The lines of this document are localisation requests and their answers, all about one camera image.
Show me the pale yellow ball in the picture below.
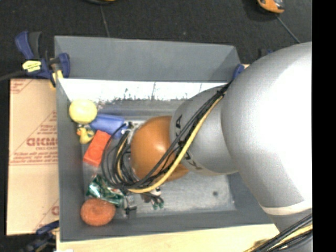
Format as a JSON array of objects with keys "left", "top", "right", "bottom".
[{"left": 69, "top": 99, "right": 98, "bottom": 124}]

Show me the grey metal bin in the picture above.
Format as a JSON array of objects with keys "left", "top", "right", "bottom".
[{"left": 54, "top": 35, "right": 279, "bottom": 243}]

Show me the orange-red flat block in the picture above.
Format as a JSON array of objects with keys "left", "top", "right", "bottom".
[{"left": 83, "top": 130, "right": 112, "bottom": 166}]

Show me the orange round sponge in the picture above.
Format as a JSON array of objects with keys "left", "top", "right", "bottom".
[{"left": 80, "top": 198, "right": 117, "bottom": 227}]

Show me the green foil packet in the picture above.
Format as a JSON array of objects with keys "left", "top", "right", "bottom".
[{"left": 86, "top": 174, "right": 125, "bottom": 207}]

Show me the yellow rubber duck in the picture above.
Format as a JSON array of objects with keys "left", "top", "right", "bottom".
[{"left": 76, "top": 126, "right": 96, "bottom": 145}]

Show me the brown cardboard board red print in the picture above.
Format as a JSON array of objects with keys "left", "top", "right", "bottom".
[{"left": 5, "top": 78, "right": 60, "bottom": 236}]

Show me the blue spray bottle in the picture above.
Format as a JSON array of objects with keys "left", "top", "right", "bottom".
[{"left": 89, "top": 113, "right": 127, "bottom": 139}]

